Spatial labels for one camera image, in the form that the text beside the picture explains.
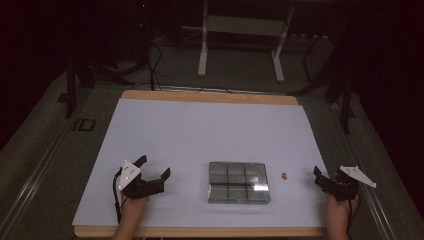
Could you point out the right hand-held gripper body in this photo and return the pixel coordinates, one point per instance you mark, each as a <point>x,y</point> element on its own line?
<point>346,186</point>

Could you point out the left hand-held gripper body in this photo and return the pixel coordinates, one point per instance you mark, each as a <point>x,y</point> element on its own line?
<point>133,186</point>

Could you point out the small orange piece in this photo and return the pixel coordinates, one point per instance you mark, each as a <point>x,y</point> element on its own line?
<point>284,176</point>

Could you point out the clear plastic compartment box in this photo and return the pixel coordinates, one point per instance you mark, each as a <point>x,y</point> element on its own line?
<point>238,182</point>

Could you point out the person's left hand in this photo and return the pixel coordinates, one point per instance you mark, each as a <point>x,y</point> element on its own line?
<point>133,210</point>

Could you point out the person's right hand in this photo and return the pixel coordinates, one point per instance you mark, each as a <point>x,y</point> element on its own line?
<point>340,213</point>

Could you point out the white table mat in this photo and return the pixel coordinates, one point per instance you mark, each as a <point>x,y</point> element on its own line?
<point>206,133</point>

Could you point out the black stand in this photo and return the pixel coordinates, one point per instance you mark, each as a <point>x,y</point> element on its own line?
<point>340,90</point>
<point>86,80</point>

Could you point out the wooden table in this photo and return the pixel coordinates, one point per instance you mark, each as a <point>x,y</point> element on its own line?
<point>210,97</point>

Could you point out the white metal stand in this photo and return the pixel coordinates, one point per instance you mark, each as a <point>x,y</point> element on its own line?
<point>243,26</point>

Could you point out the metal floor rail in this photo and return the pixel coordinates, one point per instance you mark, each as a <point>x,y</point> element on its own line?
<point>366,186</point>
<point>36,173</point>

